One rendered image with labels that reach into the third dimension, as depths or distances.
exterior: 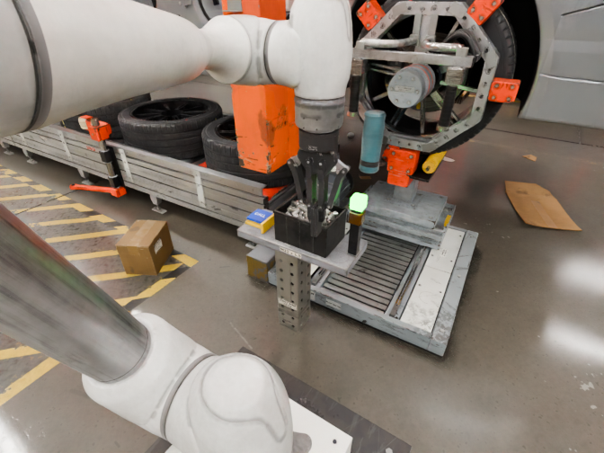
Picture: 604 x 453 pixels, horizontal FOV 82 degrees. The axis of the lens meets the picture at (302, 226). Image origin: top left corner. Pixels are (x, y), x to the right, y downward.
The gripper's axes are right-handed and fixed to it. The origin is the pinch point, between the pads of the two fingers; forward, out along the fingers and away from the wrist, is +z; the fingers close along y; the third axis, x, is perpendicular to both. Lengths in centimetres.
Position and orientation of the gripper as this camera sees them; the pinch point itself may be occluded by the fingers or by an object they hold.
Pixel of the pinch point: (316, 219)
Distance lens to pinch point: 75.4
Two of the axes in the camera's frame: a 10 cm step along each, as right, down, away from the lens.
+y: 9.1, 2.2, -3.4
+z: 0.0, 8.4, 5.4
